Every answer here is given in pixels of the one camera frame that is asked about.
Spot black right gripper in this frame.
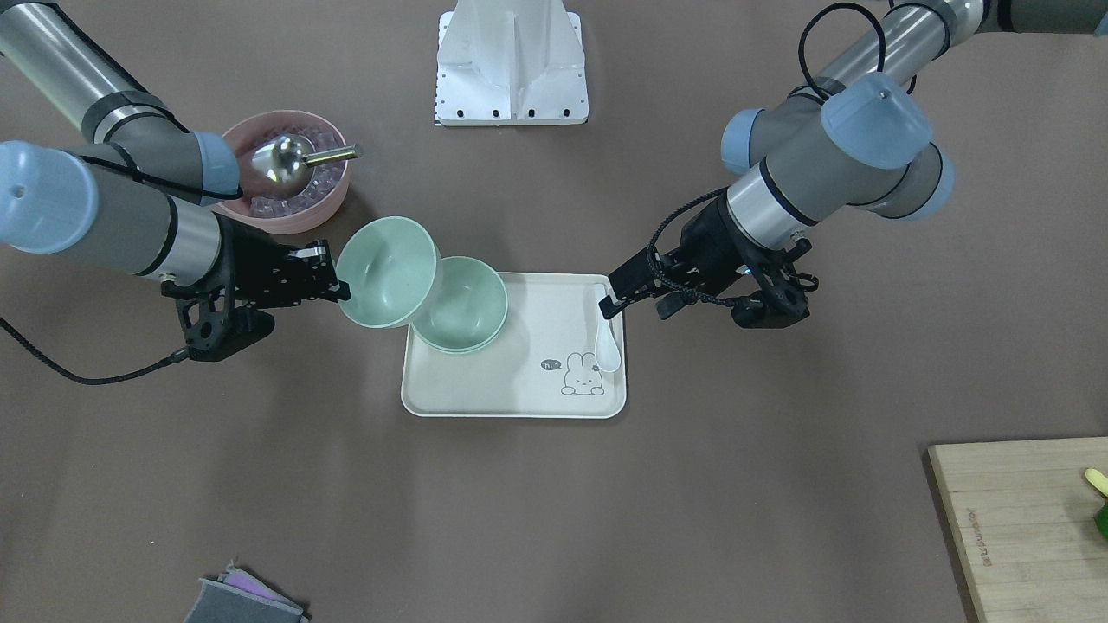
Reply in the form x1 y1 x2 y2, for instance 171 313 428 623
207 215 350 315

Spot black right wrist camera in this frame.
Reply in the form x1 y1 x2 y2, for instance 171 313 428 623
161 273 274 362

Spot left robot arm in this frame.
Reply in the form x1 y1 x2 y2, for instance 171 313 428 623
598 1 1105 328

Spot grey folded cloth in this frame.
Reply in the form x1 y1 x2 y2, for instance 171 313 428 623
184 563 310 622

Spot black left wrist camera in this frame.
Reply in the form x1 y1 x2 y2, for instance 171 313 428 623
731 236 819 330

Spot yellow plastic knife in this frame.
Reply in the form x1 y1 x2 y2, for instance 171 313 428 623
1084 468 1108 498

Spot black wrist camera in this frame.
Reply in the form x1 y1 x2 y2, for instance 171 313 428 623
731 236 819 330
161 273 274 362

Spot green bowl on tray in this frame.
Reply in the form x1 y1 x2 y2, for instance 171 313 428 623
411 321 506 355

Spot green bowl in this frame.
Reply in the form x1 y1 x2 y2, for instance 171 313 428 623
411 321 506 355
411 256 509 328
336 215 442 330

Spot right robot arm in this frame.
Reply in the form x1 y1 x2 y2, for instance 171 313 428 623
3 1 350 331

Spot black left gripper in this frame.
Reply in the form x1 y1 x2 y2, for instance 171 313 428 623
598 195 758 319

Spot metal ice scoop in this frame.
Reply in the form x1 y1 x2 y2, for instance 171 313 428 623
237 134 365 200

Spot clear ice cubes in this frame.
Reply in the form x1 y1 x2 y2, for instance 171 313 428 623
244 129 345 218

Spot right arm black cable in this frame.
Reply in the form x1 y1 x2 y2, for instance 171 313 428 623
0 317 189 387

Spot bamboo cutting board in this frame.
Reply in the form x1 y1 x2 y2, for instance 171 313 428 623
927 437 1107 622

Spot cream bunny serving tray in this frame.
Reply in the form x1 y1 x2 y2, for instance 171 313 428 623
401 272 627 421

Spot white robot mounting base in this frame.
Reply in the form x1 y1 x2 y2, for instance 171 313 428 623
433 1 589 127

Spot pink bowl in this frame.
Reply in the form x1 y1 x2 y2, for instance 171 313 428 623
211 110 350 235

